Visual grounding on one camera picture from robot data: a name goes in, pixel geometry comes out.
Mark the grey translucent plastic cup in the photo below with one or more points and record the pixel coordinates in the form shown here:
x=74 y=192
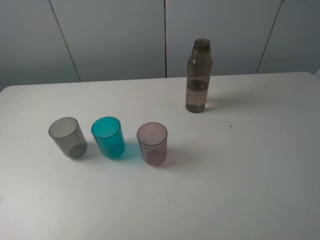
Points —
x=68 y=136

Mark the translucent brown plastic bottle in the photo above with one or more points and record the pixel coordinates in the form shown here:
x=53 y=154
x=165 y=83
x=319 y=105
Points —
x=199 y=67

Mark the teal translucent plastic cup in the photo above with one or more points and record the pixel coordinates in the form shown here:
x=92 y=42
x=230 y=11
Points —
x=108 y=135

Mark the pink translucent plastic cup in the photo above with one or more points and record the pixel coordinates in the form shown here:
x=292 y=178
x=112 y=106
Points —
x=152 y=139

